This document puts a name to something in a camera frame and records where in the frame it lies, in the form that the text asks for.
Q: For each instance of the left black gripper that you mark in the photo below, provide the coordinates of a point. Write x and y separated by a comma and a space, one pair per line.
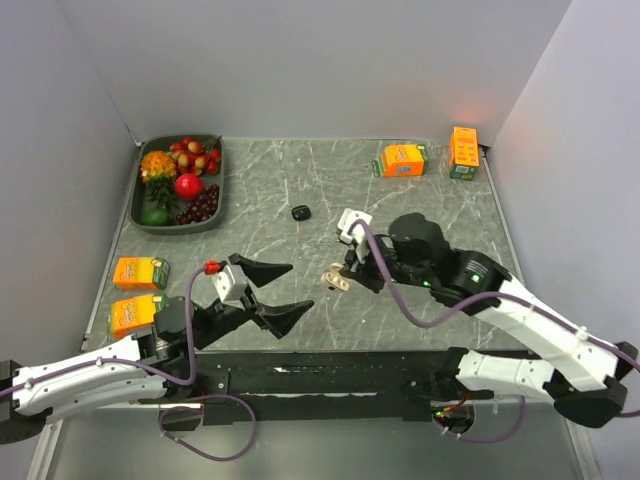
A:
279, 318

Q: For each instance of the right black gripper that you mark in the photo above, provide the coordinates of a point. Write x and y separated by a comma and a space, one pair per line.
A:
363, 274

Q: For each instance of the beige earbud charging case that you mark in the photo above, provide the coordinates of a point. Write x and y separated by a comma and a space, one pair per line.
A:
333, 279

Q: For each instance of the black earbud charging case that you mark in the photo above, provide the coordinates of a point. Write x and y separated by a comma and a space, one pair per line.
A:
301, 213

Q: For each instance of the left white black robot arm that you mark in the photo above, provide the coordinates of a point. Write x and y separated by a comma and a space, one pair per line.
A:
154, 362

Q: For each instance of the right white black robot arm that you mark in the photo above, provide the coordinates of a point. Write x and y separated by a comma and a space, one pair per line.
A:
577, 373

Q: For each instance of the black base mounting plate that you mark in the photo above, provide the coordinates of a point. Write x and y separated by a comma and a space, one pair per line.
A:
281, 386

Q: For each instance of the orange box top centre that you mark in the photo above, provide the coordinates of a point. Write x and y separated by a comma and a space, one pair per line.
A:
401, 160

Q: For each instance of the orange box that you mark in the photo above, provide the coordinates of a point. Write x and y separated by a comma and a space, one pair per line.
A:
141, 273
401, 160
130, 315

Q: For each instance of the dark purple grape bunch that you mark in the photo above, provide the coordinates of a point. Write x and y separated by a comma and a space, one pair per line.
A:
200, 209

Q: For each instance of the orange green carton upright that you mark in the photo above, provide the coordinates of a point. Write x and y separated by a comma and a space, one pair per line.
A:
464, 157

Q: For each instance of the orange box upper left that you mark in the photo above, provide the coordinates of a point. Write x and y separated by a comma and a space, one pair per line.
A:
141, 273

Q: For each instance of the red toy apple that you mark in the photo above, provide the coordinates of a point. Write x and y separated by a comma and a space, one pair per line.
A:
188, 186

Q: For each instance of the green toy avocado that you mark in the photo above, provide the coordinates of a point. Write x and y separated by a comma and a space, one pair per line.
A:
156, 217

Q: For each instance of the orange box lower left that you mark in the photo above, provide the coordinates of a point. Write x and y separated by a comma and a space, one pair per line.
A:
130, 315

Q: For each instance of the red yellow cherry bunch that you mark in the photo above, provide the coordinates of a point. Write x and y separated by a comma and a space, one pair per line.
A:
197, 157

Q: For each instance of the dark green fruit tray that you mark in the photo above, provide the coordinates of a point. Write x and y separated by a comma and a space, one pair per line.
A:
139, 201

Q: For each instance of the orange yellow toy pineapple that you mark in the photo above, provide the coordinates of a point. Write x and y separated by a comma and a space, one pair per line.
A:
158, 173

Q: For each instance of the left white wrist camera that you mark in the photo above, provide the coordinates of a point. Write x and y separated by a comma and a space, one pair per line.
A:
229, 281

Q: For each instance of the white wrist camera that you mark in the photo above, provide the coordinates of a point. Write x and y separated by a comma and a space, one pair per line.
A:
351, 232
229, 281

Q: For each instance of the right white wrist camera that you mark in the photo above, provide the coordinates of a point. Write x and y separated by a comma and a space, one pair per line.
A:
351, 232

